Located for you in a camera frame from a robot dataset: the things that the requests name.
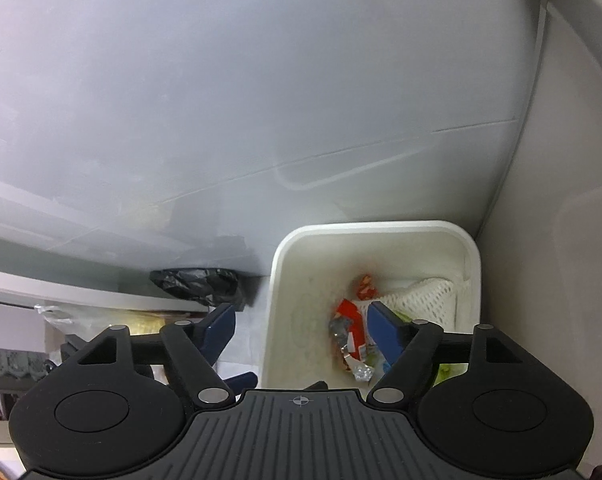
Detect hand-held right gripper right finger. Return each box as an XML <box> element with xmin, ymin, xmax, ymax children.
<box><xmin>366</xmin><ymin>301</ymin><xmax>524</xmax><ymax>406</ymax></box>

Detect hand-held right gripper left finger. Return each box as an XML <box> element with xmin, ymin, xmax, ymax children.
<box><xmin>76</xmin><ymin>302</ymin><xmax>237</xmax><ymax>407</ymax></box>

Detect red snack packet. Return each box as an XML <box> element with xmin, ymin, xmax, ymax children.
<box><xmin>328</xmin><ymin>299</ymin><xmax>382</xmax><ymax>383</ymax></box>

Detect small red wrapper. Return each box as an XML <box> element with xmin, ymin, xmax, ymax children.
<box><xmin>355</xmin><ymin>274</ymin><xmax>379</xmax><ymax>301</ymax></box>

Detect white foam fruit net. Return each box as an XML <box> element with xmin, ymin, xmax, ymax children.
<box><xmin>381</xmin><ymin>277</ymin><xmax>459</xmax><ymax>333</ymax></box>

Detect green napa cabbage leaves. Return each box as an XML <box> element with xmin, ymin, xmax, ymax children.
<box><xmin>431</xmin><ymin>361</ymin><xmax>469</xmax><ymax>387</ymax></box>

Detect white plastic bin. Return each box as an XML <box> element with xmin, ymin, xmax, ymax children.
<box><xmin>258</xmin><ymin>220</ymin><xmax>482</xmax><ymax>391</ymax></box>

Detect clear plastic bag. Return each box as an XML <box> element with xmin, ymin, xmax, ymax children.
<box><xmin>34</xmin><ymin>302</ymin><xmax>99</xmax><ymax>333</ymax></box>

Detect black plastic bag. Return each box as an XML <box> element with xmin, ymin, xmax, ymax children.
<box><xmin>150</xmin><ymin>268</ymin><xmax>242</xmax><ymax>307</ymax></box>

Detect grey patterned cloth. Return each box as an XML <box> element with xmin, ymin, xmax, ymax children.
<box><xmin>0</xmin><ymin>346</ymin><xmax>49</xmax><ymax>378</ymax></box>

